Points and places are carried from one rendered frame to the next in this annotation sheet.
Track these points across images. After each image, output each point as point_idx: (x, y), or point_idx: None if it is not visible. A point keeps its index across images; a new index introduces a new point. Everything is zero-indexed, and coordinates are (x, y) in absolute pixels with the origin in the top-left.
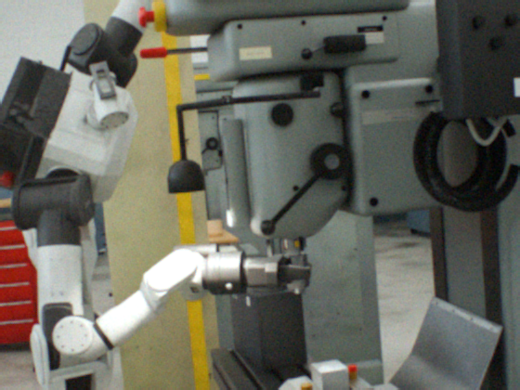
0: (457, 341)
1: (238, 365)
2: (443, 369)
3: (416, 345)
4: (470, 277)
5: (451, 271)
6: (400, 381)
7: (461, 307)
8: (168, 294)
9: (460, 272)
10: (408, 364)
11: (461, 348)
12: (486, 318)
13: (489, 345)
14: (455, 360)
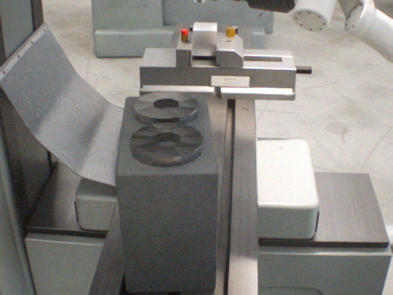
0: (41, 68)
1: (231, 230)
2: (56, 96)
3: (30, 125)
4: (19, 6)
5: (5, 19)
6: (66, 149)
7: (15, 49)
8: (339, 2)
9: (12, 11)
10: (46, 141)
11: (47, 67)
12: (35, 29)
13: (52, 40)
14: (53, 79)
